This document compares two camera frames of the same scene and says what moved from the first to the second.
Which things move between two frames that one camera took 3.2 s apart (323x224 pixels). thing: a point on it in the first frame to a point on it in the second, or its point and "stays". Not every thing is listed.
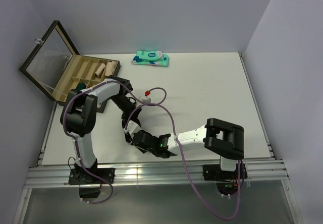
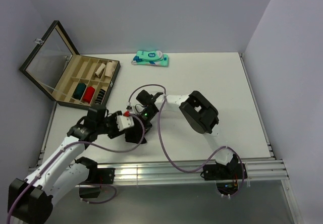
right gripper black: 143,151 to 148,125
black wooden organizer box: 55,65 stays
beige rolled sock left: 100,69 stays
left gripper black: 125,116 to 115,132
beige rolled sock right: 110,68 stays
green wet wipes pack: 150,57 stays
